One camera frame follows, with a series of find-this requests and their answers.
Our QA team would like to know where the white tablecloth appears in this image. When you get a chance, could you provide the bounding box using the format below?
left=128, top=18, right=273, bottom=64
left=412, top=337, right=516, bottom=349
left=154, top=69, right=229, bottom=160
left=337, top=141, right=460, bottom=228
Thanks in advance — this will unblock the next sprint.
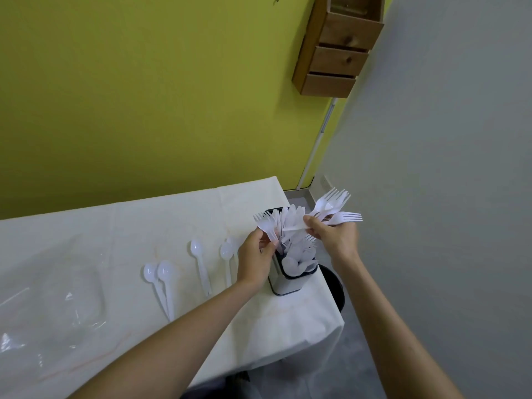
left=0, top=175, right=346, bottom=399

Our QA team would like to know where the person's left hand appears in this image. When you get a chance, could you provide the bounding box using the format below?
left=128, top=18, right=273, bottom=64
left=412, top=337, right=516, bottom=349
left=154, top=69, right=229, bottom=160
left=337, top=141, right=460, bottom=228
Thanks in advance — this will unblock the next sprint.
left=236, top=227, right=278, bottom=290

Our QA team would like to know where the person's right forearm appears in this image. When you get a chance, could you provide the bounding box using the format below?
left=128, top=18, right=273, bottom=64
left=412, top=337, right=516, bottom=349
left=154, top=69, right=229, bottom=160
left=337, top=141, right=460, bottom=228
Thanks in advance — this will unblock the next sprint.
left=332, top=249, right=464, bottom=399

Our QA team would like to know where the person's left forearm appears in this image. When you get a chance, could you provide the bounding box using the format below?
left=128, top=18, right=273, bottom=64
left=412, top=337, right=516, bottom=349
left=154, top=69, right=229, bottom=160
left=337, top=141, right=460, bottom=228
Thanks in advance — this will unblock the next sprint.
left=70, top=277, right=267, bottom=399

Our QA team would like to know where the person's right hand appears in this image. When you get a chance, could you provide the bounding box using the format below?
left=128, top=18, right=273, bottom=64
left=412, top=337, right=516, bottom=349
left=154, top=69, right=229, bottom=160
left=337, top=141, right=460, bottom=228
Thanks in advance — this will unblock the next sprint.
left=303, top=215, right=360, bottom=267

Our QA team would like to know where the black round bin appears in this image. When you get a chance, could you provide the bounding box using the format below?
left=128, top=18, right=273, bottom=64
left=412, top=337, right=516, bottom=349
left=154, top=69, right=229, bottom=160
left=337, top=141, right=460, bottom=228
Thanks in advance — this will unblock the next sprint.
left=318, top=264, right=346, bottom=313

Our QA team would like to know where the bunch of white plastic cutlery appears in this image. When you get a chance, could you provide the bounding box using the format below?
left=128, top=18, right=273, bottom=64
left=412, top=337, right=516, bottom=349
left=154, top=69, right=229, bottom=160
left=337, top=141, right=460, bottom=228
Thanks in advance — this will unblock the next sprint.
left=271, top=204, right=321, bottom=280

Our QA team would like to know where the wooden wall drawer organizer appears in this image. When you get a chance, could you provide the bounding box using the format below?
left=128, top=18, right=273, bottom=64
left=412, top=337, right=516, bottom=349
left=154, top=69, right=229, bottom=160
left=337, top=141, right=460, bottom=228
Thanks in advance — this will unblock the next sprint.
left=291, top=0, right=385, bottom=99

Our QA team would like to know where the clear plastic container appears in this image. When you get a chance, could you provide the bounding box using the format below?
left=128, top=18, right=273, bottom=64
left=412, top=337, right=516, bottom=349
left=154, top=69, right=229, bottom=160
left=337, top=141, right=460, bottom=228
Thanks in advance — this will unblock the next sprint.
left=41, top=262, right=107, bottom=334

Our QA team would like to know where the white cutlery holder black rim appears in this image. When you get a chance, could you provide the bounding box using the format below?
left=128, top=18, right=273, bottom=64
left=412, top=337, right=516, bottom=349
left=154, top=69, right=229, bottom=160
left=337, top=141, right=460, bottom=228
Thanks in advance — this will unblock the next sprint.
left=266, top=207, right=320, bottom=296

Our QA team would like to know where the white wall conduit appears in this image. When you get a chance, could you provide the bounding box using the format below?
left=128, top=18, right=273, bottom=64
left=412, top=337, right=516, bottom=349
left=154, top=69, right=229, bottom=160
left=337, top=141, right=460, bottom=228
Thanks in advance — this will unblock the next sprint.
left=296, top=98, right=338, bottom=191

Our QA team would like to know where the clear plastic bag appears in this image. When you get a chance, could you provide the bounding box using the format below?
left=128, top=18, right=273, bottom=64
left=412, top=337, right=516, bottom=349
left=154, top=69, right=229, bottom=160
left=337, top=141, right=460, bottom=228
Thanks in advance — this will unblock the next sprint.
left=0, top=286, right=44, bottom=372

